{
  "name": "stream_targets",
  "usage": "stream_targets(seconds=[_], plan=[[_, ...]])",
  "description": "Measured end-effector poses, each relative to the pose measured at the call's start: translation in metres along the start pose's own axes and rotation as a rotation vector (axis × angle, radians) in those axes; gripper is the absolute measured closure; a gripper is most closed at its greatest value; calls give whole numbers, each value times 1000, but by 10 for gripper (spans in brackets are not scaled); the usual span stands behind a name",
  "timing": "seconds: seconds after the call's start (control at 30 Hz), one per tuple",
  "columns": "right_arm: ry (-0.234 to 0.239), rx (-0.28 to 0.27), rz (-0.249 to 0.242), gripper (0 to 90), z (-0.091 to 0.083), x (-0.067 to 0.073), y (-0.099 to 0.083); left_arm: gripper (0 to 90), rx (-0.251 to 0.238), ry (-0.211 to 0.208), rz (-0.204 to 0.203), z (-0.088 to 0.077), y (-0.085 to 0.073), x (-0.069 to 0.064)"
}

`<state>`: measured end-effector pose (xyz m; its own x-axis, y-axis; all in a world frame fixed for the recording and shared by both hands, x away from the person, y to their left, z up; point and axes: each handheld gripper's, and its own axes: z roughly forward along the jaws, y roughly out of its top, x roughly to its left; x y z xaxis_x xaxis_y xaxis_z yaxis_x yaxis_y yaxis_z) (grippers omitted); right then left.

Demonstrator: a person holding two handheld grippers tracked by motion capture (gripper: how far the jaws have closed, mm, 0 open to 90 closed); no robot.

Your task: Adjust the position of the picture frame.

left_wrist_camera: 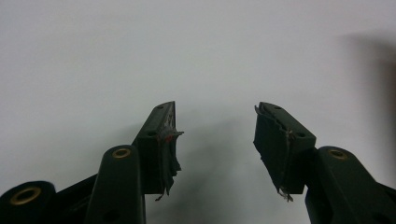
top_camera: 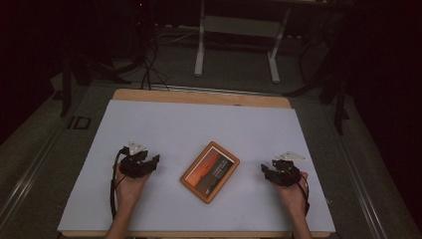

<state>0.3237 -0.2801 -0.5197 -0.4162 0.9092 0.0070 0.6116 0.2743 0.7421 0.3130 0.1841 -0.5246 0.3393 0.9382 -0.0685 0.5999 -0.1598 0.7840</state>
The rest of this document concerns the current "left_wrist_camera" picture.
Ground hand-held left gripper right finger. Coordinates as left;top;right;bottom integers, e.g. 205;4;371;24
252;101;318;203

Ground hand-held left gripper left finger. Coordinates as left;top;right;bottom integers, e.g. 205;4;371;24
132;100;185;202

